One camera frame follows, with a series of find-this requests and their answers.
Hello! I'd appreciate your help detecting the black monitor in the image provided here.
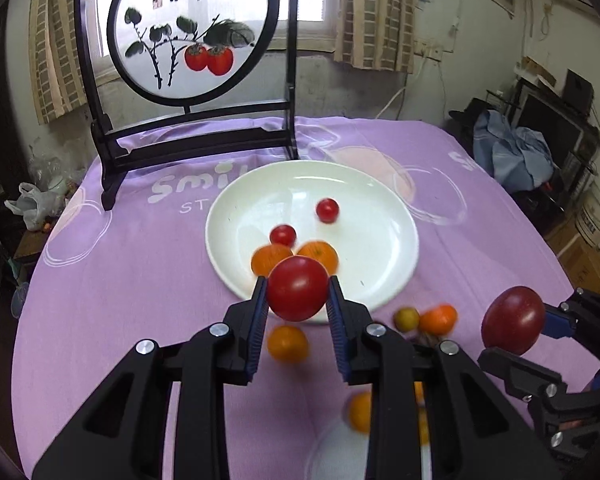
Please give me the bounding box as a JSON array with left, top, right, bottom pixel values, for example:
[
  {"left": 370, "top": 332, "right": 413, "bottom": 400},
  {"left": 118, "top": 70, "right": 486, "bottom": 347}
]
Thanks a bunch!
[{"left": 516, "top": 92, "right": 588, "bottom": 168}]

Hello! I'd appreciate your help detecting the black framed painted table screen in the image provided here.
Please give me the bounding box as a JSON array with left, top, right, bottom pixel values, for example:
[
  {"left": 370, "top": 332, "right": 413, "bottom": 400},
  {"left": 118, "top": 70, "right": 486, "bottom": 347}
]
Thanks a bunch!
[{"left": 73, "top": 0, "right": 301, "bottom": 211}]

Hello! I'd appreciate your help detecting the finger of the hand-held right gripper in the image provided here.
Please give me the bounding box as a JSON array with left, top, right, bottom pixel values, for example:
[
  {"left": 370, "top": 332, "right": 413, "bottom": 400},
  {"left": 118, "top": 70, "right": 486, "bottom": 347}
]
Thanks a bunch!
[
  {"left": 477, "top": 347, "right": 567, "bottom": 401},
  {"left": 544, "top": 288, "right": 600, "bottom": 343}
]

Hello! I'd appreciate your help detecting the black hat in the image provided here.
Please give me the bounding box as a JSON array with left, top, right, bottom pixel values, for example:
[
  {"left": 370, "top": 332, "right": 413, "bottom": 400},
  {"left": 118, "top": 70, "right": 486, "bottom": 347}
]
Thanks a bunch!
[{"left": 448, "top": 98, "right": 496, "bottom": 123}]

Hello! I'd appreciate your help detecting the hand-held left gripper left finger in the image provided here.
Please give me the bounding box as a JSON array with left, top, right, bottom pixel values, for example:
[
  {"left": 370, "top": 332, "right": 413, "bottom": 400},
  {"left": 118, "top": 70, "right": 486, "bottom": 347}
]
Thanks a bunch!
[{"left": 32, "top": 276, "right": 269, "bottom": 480}]

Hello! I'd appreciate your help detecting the white plastic bag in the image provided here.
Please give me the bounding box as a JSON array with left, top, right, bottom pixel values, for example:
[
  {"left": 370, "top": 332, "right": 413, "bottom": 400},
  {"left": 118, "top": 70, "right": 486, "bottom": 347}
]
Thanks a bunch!
[{"left": 5, "top": 157, "right": 81, "bottom": 232}]

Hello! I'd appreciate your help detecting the white cable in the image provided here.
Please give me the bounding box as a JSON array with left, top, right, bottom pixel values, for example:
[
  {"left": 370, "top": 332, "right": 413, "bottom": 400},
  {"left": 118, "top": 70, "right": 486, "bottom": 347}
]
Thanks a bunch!
[{"left": 375, "top": 55, "right": 429, "bottom": 120}]

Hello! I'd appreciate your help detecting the dark red tomato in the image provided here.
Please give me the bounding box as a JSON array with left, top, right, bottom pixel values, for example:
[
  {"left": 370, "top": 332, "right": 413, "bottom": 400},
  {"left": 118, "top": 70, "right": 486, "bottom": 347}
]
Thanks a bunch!
[{"left": 481, "top": 286, "right": 547, "bottom": 357}]

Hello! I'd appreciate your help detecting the white round plate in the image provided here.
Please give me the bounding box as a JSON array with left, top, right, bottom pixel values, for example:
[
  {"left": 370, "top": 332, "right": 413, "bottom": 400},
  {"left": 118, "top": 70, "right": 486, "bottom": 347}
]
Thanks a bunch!
[{"left": 205, "top": 160, "right": 420, "bottom": 313}]

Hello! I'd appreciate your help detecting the beige checked curtain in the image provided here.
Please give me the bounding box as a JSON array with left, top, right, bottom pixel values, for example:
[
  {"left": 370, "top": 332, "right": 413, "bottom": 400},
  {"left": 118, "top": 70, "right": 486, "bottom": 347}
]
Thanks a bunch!
[
  {"left": 27, "top": 0, "right": 105, "bottom": 125},
  {"left": 332, "top": 0, "right": 415, "bottom": 74}
]

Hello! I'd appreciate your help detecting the blue crumpled cloth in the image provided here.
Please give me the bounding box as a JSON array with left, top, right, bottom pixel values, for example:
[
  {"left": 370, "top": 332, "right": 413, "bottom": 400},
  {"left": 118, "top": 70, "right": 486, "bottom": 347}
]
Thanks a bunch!
[{"left": 473, "top": 110, "right": 554, "bottom": 192}]

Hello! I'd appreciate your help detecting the orange-red small tomato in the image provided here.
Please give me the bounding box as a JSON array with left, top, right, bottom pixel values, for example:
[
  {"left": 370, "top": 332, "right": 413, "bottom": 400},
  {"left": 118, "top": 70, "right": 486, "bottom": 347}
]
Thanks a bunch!
[{"left": 418, "top": 304, "right": 458, "bottom": 337}]

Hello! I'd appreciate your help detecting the purple printed tablecloth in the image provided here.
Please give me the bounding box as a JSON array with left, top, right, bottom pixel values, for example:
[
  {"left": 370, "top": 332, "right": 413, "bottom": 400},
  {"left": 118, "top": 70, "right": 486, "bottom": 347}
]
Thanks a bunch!
[{"left": 11, "top": 116, "right": 581, "bottom": 480}]

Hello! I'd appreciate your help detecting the orange tomato on cloth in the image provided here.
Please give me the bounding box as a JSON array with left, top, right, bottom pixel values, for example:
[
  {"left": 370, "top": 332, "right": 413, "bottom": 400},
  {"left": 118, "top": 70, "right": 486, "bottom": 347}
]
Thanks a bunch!
[{"left": 267, "top": 325, "right": 310, "bottom": 364}]

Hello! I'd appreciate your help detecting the large red tomato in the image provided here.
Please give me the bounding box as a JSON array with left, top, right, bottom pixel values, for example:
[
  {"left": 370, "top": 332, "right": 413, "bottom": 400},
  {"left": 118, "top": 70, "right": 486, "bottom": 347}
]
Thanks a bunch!
[{"left": 266, "top": 256, "right": 329, "bottom": 323}]

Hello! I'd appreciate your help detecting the orange mandarin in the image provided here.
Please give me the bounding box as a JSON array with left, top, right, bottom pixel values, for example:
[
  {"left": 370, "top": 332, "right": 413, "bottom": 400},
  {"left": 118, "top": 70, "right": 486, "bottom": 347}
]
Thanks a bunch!
[{"left": 348, "top": 392, "right": 373, "bottom": 434}]

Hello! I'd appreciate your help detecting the small red cherry tomato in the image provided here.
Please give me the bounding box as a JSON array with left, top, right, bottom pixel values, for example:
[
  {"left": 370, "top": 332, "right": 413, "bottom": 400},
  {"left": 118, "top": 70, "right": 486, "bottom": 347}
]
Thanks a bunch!
[
  {"left": 315, "top": 198, "right": 340, "bottom": 224},
  {"left": 270, "top": 224, "right": 297, "bottom": 247}
]

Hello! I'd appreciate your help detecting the orange tomato on plate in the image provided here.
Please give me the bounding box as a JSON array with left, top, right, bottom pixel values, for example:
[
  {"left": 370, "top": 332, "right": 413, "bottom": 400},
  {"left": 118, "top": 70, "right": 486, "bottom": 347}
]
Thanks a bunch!
[
  {"left": 297, "top": 241, "right": 340, "bottom": 276},
  {"left": 251, "top": 243, "right": 294, "bottom": 277}
]

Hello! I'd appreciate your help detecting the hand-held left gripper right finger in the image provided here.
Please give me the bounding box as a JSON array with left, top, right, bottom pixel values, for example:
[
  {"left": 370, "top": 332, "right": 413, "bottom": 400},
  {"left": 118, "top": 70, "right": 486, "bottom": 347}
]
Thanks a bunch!
[{"left": 328, "top": 275, "right": 561, "bottom": 480}]

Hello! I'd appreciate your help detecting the white wall socket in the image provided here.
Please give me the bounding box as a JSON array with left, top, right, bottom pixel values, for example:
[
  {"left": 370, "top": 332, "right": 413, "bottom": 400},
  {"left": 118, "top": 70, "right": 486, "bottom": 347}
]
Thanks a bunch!
[{"left": 414, "top": 40, "right": 456, "bottom": 62}]

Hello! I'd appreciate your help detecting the small yellow-green fruit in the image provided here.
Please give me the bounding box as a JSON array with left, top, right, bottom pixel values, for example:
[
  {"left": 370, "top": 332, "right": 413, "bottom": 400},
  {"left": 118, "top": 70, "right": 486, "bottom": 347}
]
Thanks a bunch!
[{"left": 393, "top": 307, "right": 421, "bottom": 333}]

